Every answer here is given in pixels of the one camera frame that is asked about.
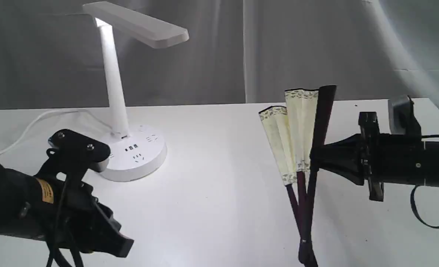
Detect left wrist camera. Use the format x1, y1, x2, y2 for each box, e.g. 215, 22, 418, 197
35, 129, 111, 189

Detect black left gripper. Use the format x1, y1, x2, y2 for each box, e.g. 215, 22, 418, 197
30, 176, 134, 258

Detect paper folding fan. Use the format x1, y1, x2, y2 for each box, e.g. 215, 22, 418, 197
258, 85, 337, 267

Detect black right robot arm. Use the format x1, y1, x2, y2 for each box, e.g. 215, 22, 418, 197
310, 112, 439, 202

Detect grey backdrop curtain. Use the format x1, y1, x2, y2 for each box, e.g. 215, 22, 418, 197
0, 0, 439, 109

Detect white power cable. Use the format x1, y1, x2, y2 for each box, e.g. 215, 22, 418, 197
0, 109, 113, 160

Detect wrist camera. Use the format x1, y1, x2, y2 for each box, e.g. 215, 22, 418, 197
35, 129, 111, 189
387, 96, 422, 138

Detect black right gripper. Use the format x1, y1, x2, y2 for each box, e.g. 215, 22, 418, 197
310, 112, 426, 202

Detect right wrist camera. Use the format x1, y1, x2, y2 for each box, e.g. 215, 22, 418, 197
387, 96, 422, 138

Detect white desk lamp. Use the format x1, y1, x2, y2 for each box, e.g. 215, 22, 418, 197
82, 1, 189, 182

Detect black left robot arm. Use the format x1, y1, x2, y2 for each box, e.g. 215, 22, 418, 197
0, 164, 134, 257

